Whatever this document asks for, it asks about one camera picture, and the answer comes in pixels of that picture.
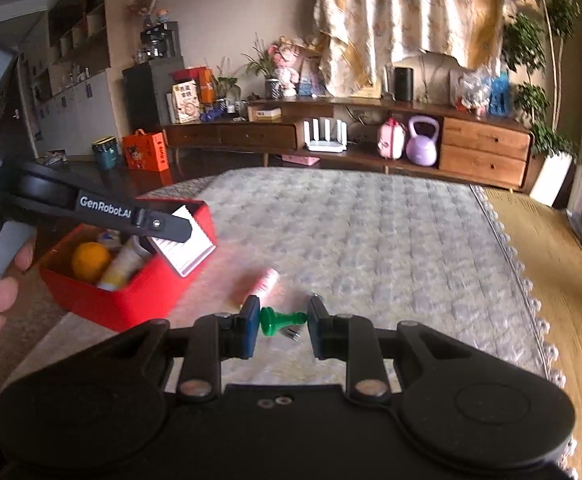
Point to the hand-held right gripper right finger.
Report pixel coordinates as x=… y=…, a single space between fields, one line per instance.
x=318 y=330

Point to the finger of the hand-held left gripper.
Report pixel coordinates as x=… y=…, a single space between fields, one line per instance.
x=171 y=227

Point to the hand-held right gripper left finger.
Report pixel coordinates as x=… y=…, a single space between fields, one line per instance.
x=251 y=325

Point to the green chess pawn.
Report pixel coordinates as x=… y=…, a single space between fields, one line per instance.
x=281 y=321

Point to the white striped notebook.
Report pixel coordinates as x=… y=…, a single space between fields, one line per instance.
x=186 y=255

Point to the cream tube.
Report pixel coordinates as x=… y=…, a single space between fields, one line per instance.
x=121 y=267

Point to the red storage box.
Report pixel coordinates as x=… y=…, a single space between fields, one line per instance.
x=136 y=300

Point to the orange fruit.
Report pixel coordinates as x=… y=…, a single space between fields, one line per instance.
x=90 y=262

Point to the small metal clip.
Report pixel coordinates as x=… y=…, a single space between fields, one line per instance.
x=291 y=335

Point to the pink tube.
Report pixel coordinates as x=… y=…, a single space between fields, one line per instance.
x=261 y=282

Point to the teal bucket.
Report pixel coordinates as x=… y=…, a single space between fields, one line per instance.
x=107 y=155

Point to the orange gift box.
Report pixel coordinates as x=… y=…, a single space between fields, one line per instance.
x=143 y=155

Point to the quilted grey mattress pad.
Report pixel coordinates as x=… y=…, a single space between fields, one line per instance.
x=371 y=235

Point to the blue toy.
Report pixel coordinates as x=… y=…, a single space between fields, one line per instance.
x=213 y=116

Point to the wooden TV cabinet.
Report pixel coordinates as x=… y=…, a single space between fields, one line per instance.
x=251 y=135

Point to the white brown snack bag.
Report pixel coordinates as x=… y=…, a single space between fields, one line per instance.
x=187 y=105

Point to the dark tall cabinet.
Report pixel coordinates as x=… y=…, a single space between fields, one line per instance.
x=146 y=95

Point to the pebble pattern blanket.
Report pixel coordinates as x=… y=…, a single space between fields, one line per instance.
x=26 y=330

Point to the pink flat box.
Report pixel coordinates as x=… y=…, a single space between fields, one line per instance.
x=301 y=160

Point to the orange paper bag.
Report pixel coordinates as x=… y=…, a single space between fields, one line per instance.
x=207 y=85

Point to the white flat box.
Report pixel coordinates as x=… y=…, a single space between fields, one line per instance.
x=266 y=114

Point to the small potted plant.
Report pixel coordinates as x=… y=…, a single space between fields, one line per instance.
x=226 y=85

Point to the red flat box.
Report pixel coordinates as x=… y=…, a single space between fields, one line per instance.
x=188 y=74

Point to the orchid in patterned pot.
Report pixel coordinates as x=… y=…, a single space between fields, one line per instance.
x=272 y=89

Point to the white router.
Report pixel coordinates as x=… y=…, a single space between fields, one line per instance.
x=325 y=146

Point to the black coffee machine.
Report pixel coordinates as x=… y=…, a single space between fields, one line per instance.
x=161 y=40

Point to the pink doll bouquet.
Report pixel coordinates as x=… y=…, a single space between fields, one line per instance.
x=288 y=67

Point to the blue picture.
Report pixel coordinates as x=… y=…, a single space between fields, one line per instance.
x=310 y=77

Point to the purple kettlebell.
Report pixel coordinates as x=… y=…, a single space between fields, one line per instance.
x=421 y=150

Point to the black speaker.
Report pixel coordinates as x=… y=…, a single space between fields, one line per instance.
x=404 y=84

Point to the clear plastic bag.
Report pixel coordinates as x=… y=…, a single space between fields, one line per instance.
x=473 y=90

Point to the blue box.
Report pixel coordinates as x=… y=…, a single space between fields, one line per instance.
x=500 y=95

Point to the patterned yellow curtain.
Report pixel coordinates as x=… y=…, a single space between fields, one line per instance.
x=411 y=10

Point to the grey wall cabinets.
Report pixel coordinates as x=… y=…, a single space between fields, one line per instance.
x=81 y=110

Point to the wooden wall shelf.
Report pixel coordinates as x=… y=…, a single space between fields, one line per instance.
x=78 y=35

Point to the white photo frame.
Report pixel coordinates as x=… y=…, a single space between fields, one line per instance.
x=455 y=85

